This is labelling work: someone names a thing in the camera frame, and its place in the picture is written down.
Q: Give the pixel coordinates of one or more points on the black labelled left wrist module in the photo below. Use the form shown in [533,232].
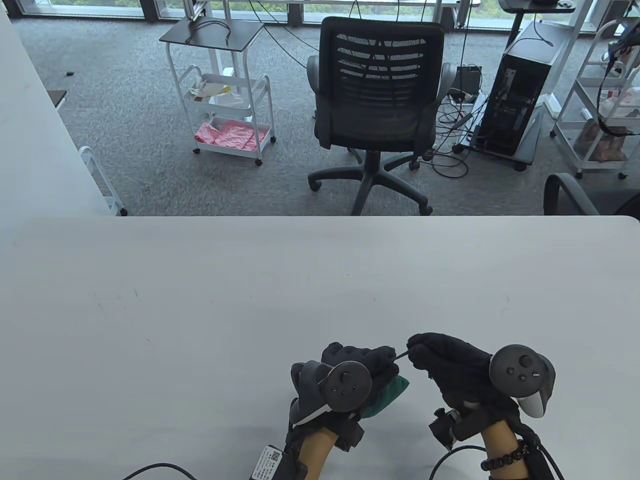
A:
[270,462]

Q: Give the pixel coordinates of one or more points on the small dark side table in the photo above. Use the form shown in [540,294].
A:
[56,97]

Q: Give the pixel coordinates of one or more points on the black mesh office chair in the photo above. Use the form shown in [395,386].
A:
[380,110]

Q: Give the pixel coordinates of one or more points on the white plastic bag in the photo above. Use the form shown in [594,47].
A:
[227,100]

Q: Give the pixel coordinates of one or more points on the aluminium frame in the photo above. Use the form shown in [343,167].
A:
[192,10]

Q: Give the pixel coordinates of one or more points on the white cart with dark top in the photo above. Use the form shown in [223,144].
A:
[212,32]

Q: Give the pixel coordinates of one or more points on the grey hand controller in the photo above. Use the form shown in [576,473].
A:
[347,385]
[520,372]

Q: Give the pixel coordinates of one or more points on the white metal rack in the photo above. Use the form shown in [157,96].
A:
[90,160]

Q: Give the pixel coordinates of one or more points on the person's right hand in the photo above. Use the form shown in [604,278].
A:
[455,360]

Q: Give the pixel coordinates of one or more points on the dark standing desk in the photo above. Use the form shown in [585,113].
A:
[520,4]

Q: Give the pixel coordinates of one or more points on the grey computer tower stand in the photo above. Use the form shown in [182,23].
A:
[525,145]

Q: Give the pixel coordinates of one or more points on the person's left hand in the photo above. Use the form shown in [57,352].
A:
[360,357]

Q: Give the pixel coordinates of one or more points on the grey right hand controller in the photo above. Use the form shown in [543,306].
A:
[520,372]

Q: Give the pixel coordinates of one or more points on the person's right forearm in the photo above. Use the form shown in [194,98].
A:
[500,440]

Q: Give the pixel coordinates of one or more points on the pink plastic bags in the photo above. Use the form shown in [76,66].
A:
[230,135]

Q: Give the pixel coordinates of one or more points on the black box on floor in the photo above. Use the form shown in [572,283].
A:
[470,77]

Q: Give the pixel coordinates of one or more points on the grey left hand controller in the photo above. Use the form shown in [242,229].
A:
[347,385]

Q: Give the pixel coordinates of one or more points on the white desk leg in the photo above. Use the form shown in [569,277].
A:
[575,45]

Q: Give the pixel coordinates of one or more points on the black computer tower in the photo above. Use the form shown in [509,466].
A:
[515,100]

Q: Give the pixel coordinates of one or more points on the person's left forearm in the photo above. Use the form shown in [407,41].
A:
[317,450]

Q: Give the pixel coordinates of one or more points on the dark grey chair armrest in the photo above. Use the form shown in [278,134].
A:
[555,190]

